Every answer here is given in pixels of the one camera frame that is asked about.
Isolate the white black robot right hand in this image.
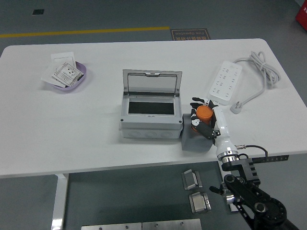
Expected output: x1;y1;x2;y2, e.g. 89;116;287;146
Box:
189;96;238;156

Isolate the orange cylinder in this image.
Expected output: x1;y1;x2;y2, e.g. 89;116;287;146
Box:
191;105;214;133

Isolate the grey junction box clear lid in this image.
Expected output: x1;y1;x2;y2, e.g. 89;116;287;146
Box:
119;69;184;139

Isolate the grey cube with round hole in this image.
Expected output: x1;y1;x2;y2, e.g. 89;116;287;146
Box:
181;113;215;152

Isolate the white power strip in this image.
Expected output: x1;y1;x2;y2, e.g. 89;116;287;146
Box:
207;60;243;106

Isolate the small metal block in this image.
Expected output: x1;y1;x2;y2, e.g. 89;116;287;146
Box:
181;169;203;191
189;191;213;214

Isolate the black perforated bar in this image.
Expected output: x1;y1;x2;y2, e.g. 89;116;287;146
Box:
251;155;290;164

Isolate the brown floor sign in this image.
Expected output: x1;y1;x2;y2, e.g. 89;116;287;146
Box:
170;29;211;41

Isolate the red object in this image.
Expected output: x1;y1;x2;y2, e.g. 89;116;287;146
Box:
295;0;307;24

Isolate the purple plastic tray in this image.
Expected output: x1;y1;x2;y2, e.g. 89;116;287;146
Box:
43;61;87;91

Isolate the printed white socket panel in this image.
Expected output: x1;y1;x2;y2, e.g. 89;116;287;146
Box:
51;62;85;87

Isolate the plain white card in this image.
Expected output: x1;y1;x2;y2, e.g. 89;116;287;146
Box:
40;63;68;88

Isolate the white power cord with plug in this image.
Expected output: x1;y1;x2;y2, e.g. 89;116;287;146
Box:
229;50;281;115

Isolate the blank white switch panel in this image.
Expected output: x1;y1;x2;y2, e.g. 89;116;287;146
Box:
50;52;77;68

